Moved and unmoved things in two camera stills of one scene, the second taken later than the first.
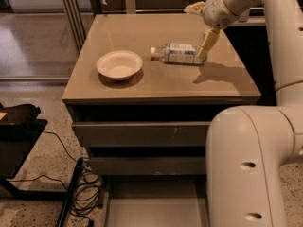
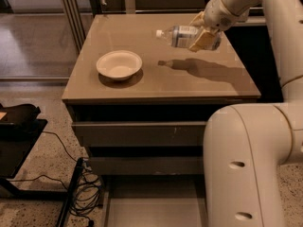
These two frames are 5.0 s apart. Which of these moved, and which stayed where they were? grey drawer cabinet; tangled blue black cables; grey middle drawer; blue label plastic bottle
Moved: blue label plastic bottle
Stayed: grey drawer cabinet; tangled blue black cables; grey middle drawer
